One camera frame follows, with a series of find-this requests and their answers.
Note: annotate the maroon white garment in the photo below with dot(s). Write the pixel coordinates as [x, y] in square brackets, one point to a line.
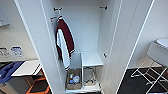
[66, 36]

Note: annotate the white wardrobe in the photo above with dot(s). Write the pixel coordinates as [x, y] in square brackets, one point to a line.
[86, 26]

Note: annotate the small black wardrobe hinge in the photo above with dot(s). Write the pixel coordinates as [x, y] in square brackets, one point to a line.
[104, 55]

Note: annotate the brown wicker basket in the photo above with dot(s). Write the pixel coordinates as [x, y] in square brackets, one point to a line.
[73, 71]

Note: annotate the white clothes hanger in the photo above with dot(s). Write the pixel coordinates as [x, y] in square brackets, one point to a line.
[60, 19]

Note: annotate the small orange strip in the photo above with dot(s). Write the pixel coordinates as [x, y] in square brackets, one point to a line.
[54, 17]

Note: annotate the black wardrobe peg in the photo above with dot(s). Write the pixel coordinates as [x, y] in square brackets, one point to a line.
[57, 9]
[103, 7]

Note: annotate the orange folding stand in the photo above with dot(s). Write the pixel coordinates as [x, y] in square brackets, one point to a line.
[31, 88]

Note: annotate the white plastic seat shell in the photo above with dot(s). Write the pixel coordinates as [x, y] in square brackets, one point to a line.
[158, 51]

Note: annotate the blue white wall sign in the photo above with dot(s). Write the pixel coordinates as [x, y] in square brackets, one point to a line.
[16, 51]

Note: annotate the white wall box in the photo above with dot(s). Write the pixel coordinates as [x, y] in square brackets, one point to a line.
[4, 22]

